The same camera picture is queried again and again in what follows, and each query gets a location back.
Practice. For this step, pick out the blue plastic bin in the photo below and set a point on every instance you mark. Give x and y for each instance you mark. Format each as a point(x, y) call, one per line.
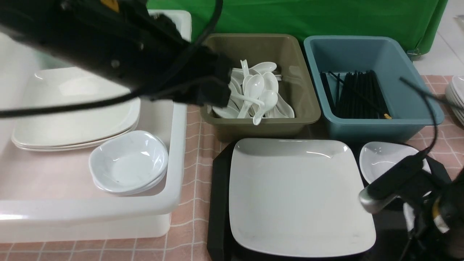
point(359, 87)

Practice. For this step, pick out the large white square plate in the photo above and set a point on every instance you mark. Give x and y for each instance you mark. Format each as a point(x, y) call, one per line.
point(298, 198)

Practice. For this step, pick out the pile of white soup spoons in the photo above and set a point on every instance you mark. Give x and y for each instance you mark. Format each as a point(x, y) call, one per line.
point(259, 82)

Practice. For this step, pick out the black chopstick pair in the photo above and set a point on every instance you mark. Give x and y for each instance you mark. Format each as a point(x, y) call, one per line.
point(359, 95)

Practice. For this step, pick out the white small bowl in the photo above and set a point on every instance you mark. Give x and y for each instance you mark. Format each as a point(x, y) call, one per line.
point(376, 158)
point(409, 217)

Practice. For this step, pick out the bundle of black chopsticks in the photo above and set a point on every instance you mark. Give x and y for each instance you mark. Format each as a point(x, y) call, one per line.
point(357, 105)

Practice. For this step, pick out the stack of white square plates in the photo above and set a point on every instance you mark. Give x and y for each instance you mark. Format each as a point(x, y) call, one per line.
point(54, 87)

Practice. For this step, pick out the olive green plastic bin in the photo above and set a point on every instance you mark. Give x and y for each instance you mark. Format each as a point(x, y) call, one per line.
point(296, 88)

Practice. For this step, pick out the white plates stack at edge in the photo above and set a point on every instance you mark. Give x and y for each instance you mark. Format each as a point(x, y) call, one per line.
point(454, 93)

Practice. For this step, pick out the green backdrop cloth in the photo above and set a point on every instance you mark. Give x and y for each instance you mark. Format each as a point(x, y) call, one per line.
point(412, 23)

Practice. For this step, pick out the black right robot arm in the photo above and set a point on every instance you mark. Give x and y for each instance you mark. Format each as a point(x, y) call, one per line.
point(437, 230)

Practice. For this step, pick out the large white plastic tub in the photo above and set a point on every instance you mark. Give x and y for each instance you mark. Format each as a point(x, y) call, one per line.
point(50, 196)

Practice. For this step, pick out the white ceramic soup spoon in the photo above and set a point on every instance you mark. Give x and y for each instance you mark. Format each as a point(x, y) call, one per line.
point(235, 94)

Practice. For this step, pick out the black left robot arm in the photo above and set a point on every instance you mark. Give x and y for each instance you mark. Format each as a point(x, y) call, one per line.
point(121, 42)

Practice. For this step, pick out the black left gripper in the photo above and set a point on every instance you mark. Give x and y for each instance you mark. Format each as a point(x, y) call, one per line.
point(204, 81)

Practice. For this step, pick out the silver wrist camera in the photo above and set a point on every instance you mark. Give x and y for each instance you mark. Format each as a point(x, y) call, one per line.
point(381, 192)

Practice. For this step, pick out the stack of small white bowls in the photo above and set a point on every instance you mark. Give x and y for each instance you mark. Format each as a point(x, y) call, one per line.
point(130, 164)

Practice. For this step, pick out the black serving tray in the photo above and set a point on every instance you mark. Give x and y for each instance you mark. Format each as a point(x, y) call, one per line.
point(390, 225)

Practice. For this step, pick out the pink checkered tablecloth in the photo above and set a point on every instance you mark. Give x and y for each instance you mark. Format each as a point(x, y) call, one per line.
point(186, 239)

